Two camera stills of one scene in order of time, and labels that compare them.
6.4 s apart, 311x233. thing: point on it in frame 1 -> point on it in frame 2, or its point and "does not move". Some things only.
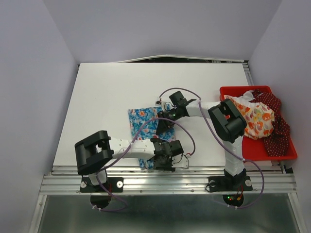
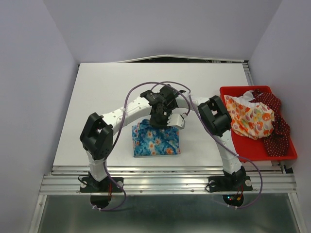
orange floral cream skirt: x=259 y=117 does not move
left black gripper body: x=164 y=165 -> x=160 y=120
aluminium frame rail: x=266 y=180 does not move
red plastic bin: x=255 y=149 does not move
